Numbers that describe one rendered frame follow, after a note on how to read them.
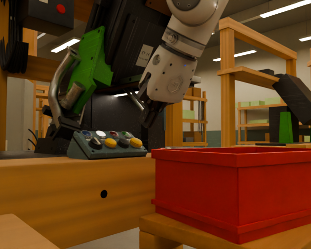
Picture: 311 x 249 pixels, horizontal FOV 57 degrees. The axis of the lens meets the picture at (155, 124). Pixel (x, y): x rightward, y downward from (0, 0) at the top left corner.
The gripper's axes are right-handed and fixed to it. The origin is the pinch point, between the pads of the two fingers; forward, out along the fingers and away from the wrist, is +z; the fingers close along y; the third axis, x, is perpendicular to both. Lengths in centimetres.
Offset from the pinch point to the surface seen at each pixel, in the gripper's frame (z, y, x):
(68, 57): 3.5, -0.3, 39.4
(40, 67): 21, 7, 72
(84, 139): 7.2, -12.2, 2.0
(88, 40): -3.0, 4.4, 39.8
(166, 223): 8.4, -7.2, -20.4
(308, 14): -167, 866, 384
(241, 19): -73, 709, 479
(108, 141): 6.1, -8.1, -0.4
